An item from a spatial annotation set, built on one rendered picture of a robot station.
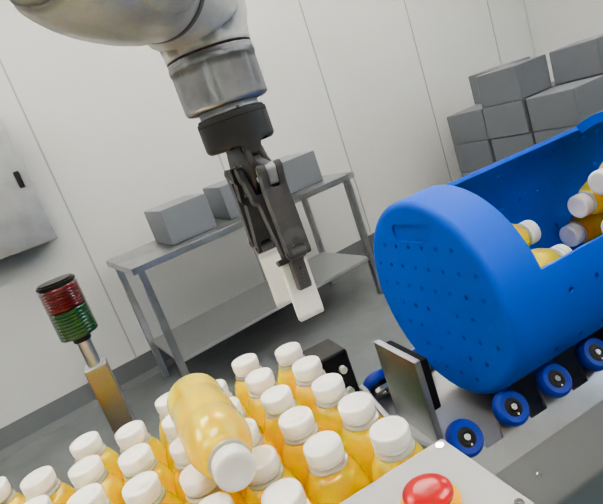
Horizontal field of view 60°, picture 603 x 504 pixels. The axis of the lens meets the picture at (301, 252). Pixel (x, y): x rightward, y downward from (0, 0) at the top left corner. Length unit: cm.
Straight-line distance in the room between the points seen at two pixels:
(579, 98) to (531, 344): 370
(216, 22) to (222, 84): 5
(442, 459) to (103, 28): 40
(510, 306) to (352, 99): 427
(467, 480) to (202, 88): 41
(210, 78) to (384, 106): 454
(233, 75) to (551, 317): 44
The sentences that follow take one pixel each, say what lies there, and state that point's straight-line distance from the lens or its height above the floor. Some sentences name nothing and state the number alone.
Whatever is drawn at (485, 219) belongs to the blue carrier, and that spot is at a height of 120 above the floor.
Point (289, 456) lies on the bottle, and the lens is 61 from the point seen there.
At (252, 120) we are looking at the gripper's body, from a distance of 54.
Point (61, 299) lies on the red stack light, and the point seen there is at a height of 123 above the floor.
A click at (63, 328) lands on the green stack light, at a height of 119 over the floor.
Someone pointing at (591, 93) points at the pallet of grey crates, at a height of 84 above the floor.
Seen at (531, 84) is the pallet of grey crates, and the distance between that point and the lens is 457.
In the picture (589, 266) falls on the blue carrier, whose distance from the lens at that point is 71.
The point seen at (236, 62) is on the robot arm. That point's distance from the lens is 53.
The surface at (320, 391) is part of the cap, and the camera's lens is 63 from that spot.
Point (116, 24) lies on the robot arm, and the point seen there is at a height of 148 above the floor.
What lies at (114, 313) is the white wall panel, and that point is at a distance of 389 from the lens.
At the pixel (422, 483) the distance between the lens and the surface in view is 42.
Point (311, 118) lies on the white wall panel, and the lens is 454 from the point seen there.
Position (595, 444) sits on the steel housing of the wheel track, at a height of 87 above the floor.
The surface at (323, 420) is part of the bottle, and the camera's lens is 64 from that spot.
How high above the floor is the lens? 138
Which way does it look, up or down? 14 degrees down
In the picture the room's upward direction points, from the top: 19 degrees counter-clockwise
